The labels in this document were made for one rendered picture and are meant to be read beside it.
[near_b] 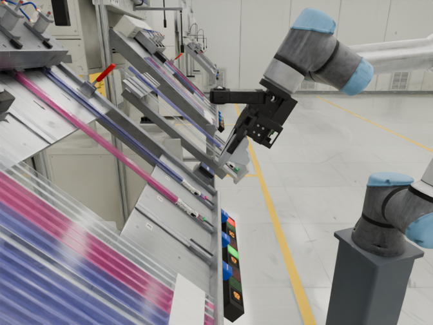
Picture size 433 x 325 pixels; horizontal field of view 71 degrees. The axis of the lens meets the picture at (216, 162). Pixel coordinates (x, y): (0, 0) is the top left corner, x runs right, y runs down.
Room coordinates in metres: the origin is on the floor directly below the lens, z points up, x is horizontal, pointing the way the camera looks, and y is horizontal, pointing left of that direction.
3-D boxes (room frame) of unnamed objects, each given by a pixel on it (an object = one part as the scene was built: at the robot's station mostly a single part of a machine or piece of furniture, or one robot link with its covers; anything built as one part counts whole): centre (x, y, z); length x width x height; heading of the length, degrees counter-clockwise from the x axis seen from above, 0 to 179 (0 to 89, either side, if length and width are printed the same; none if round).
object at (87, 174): (1.95, 0.45, 0.65); 1.01 x 0.73 x 1.29; 90
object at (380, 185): (0.82, -0.51, 0.72); 0.13 x 0.12 x 0.14; 7
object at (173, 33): (5.48, 0.64, 0.95); 1.36 x 0.82 x 1.90; 90
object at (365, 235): (0.82, -0.51, 0.60); 0.15 x 0.15 x 0.10
